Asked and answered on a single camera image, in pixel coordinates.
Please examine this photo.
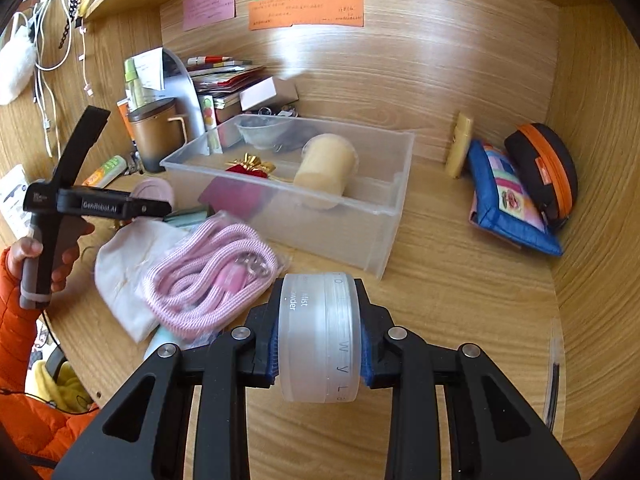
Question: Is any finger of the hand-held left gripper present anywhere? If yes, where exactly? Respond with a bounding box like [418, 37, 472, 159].
[129, 195, 173, 221]

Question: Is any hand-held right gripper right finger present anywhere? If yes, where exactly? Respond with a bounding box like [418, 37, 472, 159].
[352, 277, 583, 480]

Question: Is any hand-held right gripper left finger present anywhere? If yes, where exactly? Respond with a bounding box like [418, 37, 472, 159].
[52, 277, 288, 480]

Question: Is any pink round case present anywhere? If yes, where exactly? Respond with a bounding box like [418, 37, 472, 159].
[129, 176, 176, 211]

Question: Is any translucent round jar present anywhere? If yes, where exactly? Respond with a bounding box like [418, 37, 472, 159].
[277, 272, 363, 403]

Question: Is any white cloth pouch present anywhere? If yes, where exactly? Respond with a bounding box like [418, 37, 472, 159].
[94, 220, 201, 343]

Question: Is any pink rope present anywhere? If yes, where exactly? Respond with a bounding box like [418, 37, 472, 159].
[145, 210, 293, 346]

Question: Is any clear plastic bin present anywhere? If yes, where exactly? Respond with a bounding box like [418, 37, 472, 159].
[160, 112, 416, 281]

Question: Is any person's left forearm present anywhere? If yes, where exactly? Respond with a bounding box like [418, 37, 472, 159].
[0, 247, 108, 480]

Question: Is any wooden desktop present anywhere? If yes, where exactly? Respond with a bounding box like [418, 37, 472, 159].
[0, 110, 566, 480]

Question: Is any person's left hand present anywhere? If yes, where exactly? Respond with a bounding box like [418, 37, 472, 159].
[6, 221, 96, 293]

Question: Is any green flat packet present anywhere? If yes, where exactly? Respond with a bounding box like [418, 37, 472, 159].
[165, 205, 210, 224]

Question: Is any fruit print cream tube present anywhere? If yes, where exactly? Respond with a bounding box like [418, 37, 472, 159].
[81, 155, 128, 188]

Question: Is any white printed packet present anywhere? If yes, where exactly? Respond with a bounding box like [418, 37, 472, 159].
[0, 164, 31, 233]

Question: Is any brown mug with lid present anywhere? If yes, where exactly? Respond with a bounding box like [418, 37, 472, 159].
[125, 97, 190, 173]

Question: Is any maroon card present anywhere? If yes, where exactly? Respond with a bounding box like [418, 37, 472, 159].
[197, 177, 276, 221]

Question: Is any orange printed tube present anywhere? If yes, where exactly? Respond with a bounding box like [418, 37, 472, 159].
[117, 100, 136, 142]

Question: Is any red gold ornament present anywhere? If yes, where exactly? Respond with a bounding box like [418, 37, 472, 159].
[225, 152, 276, 178]

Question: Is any fruit print box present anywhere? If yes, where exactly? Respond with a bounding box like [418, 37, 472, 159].
[199, 94, 219, 132]

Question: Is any light teal card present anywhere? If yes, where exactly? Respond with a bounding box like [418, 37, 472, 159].
[142, 326, 182, 361]

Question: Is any pale green bottle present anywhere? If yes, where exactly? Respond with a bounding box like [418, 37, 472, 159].
[124, 57, 142, 107]

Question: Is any small glass bowl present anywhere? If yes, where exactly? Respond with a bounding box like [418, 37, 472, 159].
[235, 119, 291, 151]

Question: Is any handwritten white note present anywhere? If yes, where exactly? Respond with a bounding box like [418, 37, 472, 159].
[134, 50, 165, 92]

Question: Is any white fluffy pouch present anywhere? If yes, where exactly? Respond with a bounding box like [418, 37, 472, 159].
[0, 12, 38, 106]

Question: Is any stack of booklets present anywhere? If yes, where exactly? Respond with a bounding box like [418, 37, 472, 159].
[187, 57, 268, 111]

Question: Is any white cardboard box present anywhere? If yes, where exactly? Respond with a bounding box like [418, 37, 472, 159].
[239, 76, 300, 111]

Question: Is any cream cylinder cup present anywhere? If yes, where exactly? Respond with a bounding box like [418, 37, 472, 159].
[292, 132, 361, 211]

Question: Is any clear black pen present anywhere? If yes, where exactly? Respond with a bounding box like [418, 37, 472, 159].
[542, 337, 563, 433]

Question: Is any yellow cloth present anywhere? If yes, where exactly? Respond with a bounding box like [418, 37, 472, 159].
[25, 360, 96, 413]

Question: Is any pink sticky note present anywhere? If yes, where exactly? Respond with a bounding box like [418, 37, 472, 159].
[181, 0, 237, 32]

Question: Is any blue patchwork pouch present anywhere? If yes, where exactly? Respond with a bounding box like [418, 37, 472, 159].
[467, 139, 563, 258]

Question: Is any cream yellow tube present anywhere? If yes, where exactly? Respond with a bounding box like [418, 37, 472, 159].
[446, 112, 475, 179]

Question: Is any orange sticky note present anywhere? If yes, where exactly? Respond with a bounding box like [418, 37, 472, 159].
[247, 0, 366, 31]

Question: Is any black orange zip case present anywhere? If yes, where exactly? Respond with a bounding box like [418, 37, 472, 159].
[504, 123, 579, 231]

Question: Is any white cable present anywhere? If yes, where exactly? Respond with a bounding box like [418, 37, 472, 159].
[30, 0, 96, 158]

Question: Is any black braided strap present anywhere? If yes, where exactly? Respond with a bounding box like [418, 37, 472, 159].
[59, 0, 84, 52]

